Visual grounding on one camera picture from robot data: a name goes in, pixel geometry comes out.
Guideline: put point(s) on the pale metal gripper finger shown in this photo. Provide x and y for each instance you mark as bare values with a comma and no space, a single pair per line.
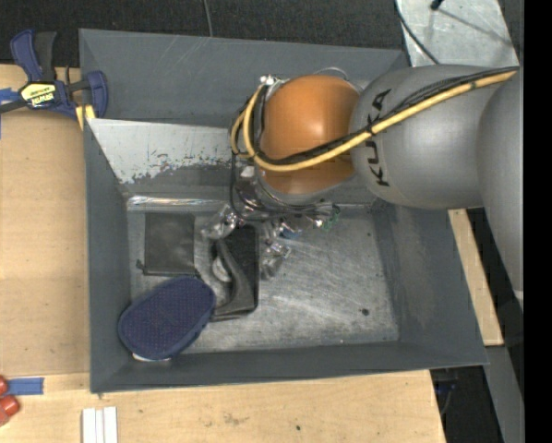
220,225
274,256

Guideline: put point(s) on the black flat block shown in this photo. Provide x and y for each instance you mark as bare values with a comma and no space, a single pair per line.
246,266

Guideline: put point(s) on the dark grey flat square pad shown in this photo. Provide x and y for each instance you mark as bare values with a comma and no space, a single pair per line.
170,243

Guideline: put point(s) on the grey metal bin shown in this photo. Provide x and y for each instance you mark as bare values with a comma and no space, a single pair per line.
331,284

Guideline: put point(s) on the blue oval scrubber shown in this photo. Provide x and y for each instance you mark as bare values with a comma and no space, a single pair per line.
165,319

